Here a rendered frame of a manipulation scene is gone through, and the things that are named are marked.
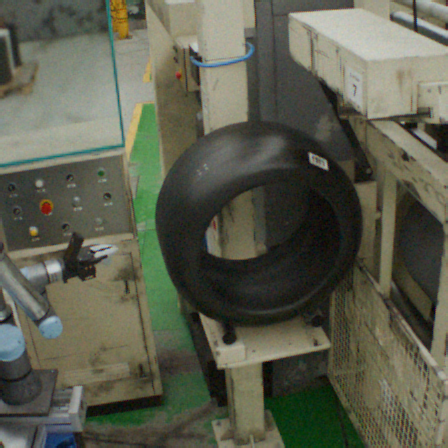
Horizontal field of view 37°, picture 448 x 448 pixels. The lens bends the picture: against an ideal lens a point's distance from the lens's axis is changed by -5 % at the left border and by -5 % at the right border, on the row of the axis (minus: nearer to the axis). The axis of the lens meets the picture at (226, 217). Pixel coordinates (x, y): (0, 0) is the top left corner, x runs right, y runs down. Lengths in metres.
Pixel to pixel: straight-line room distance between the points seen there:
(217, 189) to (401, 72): 0.59
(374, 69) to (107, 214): 1.42
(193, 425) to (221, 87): 1.59
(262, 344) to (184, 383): 1.16
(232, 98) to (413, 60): 0.73
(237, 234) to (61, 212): 0.72
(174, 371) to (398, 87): 2.16
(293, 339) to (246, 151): 0.69
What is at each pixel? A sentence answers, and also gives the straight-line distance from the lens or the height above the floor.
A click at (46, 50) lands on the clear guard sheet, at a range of 2.46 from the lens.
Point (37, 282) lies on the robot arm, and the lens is 2.26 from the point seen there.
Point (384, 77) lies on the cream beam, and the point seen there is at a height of 1.74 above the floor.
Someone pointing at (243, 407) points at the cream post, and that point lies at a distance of 2.82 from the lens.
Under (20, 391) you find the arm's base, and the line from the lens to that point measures 2.27.
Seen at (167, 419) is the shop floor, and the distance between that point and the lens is 3.17.
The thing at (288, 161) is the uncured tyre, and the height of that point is 1.45.
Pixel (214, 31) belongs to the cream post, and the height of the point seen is 1.74.
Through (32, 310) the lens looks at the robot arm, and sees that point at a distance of 2.15.
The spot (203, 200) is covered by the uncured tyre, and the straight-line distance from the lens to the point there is 1.85.
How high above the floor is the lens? 2.19
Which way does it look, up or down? 28 degrees down
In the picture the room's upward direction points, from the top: 4 degrees counter-clockwise
